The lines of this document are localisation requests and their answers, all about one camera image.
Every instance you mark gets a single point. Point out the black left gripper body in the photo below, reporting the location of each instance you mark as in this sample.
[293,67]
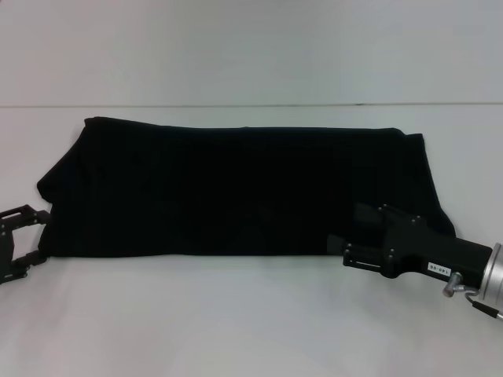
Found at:
[7,251]

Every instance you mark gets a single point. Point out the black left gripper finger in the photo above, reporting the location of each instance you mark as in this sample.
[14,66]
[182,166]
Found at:
[33,260]
[27,214]

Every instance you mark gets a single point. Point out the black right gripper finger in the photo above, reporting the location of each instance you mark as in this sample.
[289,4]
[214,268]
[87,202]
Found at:
[353,251]
[371,216]

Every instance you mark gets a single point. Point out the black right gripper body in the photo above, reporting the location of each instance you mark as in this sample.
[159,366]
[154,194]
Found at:
[432,251]

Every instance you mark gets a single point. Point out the black shirt with FREE print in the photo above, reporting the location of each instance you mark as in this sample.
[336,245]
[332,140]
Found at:
[236,188]

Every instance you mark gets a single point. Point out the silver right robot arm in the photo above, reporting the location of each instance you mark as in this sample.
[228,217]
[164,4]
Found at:
[494,273]

